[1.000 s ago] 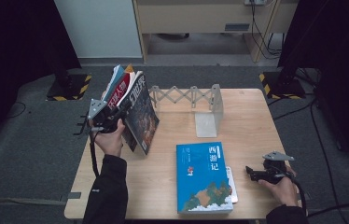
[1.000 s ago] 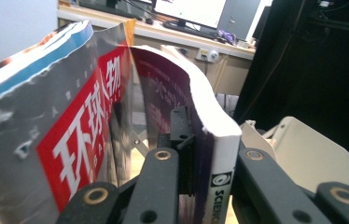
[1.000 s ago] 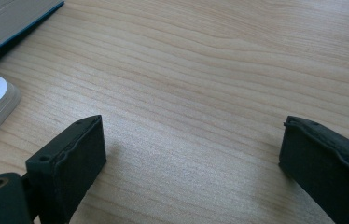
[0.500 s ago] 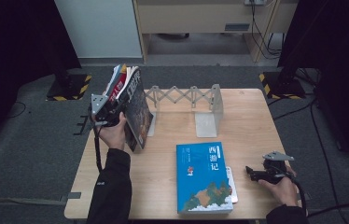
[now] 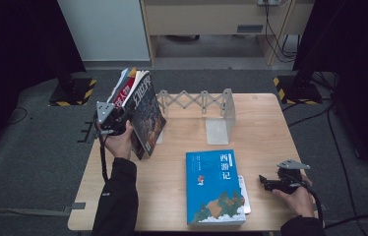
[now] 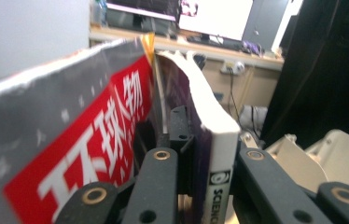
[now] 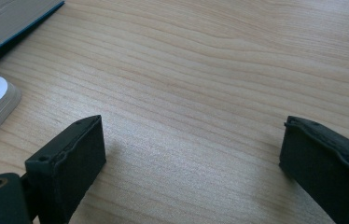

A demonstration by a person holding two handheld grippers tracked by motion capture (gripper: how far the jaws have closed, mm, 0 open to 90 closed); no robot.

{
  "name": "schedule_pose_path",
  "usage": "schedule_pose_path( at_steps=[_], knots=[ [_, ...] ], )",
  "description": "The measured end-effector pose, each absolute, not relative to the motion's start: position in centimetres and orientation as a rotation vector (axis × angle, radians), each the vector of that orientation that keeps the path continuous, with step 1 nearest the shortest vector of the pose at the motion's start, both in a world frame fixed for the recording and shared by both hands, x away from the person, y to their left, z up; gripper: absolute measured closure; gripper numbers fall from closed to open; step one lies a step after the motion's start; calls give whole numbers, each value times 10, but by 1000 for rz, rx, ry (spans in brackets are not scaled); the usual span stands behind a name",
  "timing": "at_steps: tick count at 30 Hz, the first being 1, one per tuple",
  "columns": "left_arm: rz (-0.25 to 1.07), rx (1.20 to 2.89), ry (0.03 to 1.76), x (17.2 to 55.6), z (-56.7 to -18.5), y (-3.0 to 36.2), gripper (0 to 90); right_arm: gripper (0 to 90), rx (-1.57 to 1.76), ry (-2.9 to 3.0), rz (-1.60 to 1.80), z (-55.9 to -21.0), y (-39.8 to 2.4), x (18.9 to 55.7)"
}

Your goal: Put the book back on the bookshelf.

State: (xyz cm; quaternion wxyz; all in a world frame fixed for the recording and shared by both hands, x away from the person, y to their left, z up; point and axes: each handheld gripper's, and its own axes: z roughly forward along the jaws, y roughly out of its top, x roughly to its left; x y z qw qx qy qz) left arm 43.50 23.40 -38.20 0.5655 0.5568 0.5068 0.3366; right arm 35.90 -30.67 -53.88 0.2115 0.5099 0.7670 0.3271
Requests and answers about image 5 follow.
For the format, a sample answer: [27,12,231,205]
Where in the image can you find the blue book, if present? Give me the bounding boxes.
[185,148,247,226]

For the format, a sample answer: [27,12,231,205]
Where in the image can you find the white panel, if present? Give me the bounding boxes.
[56,0,151,62]

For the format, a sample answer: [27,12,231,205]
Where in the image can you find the stand base with yellow stripes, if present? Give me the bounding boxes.
[47,77,97,107]
[273,75,324,106]

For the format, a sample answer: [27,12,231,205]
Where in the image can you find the white caterpillar picture book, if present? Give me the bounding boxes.
[237,174,252,214]

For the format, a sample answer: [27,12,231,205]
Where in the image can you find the magazine with orange corner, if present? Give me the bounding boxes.
[116,67,138,87]

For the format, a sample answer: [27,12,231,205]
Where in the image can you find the hand-held gripper cable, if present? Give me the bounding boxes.
[299,181,325,228]
[98,131,110,183]

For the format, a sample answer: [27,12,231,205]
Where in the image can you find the black floor cable loop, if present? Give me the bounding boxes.
[3,106,29,127]

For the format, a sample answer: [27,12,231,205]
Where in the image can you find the expandable grey metal book rack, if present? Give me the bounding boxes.
[153,88,237,146]

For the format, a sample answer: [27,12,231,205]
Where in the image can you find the black hanging cables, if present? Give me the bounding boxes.
[263,3,300,64]

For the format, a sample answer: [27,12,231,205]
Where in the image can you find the black curtain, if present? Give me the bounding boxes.
[292,0,368,180]
[0,0,87,165]

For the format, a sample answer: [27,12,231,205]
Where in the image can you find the right hand-held gripper cable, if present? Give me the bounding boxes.
[299,181,325,228]

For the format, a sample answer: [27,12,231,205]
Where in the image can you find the dark cover magazine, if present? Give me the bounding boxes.
[128,72,167,161]

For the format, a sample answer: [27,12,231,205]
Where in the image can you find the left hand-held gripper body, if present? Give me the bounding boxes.
[95,101,130,136]

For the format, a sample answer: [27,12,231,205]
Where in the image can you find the person's left hand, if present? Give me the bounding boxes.
[105,120,135,161]

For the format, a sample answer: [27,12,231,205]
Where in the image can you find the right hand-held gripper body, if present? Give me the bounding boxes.
[276,159,311,195]

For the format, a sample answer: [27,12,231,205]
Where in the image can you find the beige wooden desk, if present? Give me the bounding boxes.
[139,0,316,68]

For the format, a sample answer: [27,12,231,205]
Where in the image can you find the person's right hand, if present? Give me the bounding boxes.
[272,175,316,218]

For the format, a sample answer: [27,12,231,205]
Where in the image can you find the left hand-held gripper cable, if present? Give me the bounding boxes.
[98,131,110,183]

